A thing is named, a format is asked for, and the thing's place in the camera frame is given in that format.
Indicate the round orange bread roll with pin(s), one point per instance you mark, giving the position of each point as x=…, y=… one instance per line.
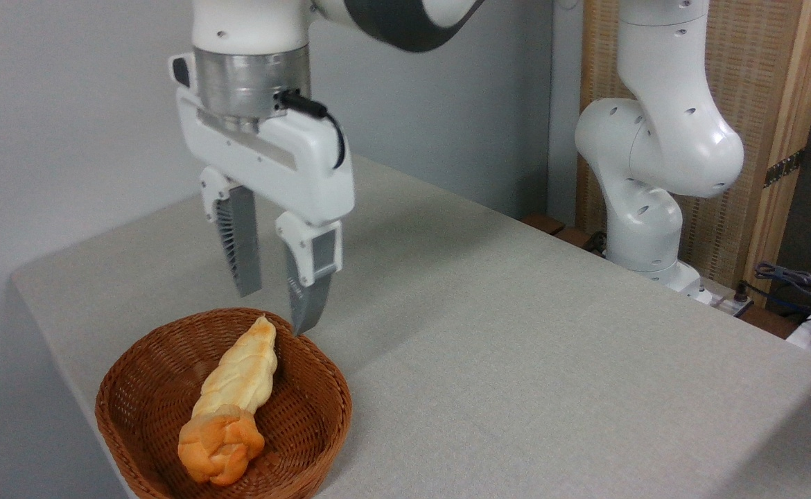
x=218, y=443

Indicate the brown wooden ledge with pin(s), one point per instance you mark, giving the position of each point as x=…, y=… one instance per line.
x=547, y=223

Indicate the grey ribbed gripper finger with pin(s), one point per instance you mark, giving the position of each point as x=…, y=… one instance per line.
x=239, y=242
x=312, y=287

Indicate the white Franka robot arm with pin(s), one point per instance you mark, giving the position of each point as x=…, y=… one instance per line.
x=662, y=138

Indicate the black metal hinge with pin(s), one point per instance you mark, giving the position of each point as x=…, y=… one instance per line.
x=785, y=168

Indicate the wooden woven screen panel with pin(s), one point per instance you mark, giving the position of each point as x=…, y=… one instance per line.
x=755, y=62

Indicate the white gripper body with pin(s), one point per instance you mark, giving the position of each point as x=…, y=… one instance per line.
x=274, y=163

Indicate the grey table cloth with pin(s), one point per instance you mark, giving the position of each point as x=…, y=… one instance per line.
x=516, y=346

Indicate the brown wicker basket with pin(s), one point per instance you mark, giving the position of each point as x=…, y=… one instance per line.
x=142, y=395

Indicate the long braided pale bread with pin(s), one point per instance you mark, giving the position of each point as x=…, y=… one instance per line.
x=242, y=371

